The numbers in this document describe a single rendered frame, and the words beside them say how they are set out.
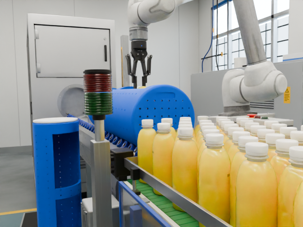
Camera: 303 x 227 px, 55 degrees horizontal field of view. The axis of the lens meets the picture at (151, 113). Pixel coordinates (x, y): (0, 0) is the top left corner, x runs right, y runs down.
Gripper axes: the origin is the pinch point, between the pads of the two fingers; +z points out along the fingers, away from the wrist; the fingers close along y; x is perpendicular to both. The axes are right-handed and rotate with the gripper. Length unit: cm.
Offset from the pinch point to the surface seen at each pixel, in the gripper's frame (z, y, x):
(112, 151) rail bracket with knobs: 24.4, 24.0, 34.2
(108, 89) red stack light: 3, 35, 71
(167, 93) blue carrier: 4.4, -0.9, 28.3
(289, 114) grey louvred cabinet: 27, -159, -53
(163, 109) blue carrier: 10.8, 1.0, 28.7
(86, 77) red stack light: 0, 39, 70
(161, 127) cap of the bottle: 14, 15, 56
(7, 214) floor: 125, 73, -185
